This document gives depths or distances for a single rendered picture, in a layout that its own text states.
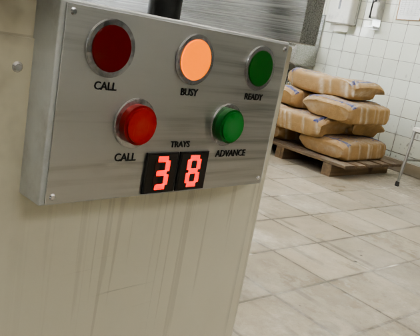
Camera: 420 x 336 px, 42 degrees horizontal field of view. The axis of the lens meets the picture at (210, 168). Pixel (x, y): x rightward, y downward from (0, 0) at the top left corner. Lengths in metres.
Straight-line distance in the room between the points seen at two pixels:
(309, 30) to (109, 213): 0.26
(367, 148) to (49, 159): 3.99
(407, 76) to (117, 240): 4.49
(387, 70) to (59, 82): 4.68
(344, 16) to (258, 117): 4.70
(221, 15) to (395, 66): 4.38
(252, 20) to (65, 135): 0.27
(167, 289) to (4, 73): 0.27
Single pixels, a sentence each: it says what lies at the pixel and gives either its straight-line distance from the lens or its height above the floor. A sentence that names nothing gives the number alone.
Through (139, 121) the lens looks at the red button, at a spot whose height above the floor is 0.76.
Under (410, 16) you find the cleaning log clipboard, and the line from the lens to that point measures 4.95.
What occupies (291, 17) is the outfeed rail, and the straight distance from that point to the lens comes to 0.55.
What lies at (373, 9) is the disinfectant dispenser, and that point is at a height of 1.28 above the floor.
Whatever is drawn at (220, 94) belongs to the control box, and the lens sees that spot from 0.47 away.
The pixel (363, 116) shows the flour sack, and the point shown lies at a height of 0.46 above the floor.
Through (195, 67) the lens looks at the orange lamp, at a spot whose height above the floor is 0.81.
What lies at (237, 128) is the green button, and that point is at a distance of 0.48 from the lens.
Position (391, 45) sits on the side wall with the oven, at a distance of 5.00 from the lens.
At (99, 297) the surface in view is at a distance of 0.50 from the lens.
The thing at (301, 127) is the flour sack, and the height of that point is 0.29.
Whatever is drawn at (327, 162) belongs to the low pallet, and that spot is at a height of 0.10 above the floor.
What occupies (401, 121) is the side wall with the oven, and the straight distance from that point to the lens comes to 4.87.
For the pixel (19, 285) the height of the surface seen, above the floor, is 0.63.
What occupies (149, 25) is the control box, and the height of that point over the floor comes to 0.83.
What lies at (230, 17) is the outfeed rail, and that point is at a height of 0.85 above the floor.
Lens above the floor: 0.83
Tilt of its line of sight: 14 degrees down
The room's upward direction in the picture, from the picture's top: 10 degrees clockwise
